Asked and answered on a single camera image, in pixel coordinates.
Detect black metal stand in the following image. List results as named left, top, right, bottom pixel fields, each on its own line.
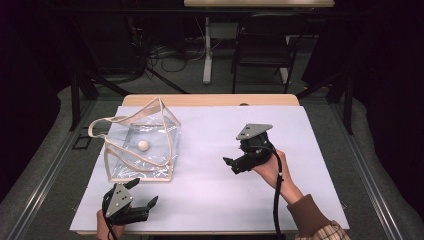
left=67, top=16, right=101, bottom=132
left=295, top=64, right=355, bottom=136

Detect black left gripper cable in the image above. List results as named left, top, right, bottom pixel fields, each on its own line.
left=101, top=199, right=118, bottom=240

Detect clear plastic tote bag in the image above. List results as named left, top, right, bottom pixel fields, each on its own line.
left=87, top=96, right=183, bottom=183

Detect metal floor rail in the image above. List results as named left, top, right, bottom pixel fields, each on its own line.
left=8, top=99, right=98, bottom=240
left=328, top=102, right=405, bottom=240

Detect person's right hand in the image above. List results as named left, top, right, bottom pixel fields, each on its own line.
left=252, top=149, right=288, bottom=193

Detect white table mat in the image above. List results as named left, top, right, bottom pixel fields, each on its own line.
left=69, top=105, right=351, bottom=233

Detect bundle of floor cables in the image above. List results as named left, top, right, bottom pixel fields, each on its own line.
left=146, top=37, right=208, bottom=74

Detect black folding chair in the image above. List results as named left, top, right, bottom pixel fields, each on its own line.
left=230, top=12, right=310, bottom=95

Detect white-legged desk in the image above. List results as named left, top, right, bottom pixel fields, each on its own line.
left=183, top=0, right=336, bottom=85

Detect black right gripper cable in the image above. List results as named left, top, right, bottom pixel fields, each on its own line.
left=255, top=143, right=285, bottom=238

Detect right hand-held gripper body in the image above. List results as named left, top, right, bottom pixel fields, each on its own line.
left=231, top=123, right=276, bottom=175

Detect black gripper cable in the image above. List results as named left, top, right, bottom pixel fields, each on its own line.
left=101, top=199, right=118, bottom=240
left=255, top=143, right=285, bottom=238

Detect person's left hand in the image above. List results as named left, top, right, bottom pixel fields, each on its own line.
left=95, top=209, right=126, bottom=240

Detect wooden table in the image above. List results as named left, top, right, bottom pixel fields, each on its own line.
left=75, top=93, right=346, bottom=236

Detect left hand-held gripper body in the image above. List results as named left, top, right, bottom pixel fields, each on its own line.
left=101, top=182, right=151, bottom=226

